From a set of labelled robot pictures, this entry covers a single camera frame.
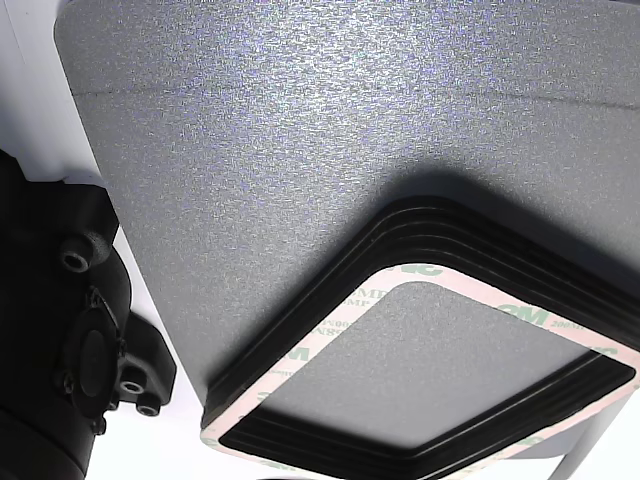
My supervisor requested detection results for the gray foam mat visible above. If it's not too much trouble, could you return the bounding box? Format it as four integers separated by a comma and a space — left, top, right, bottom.
52, 0, 640, 480

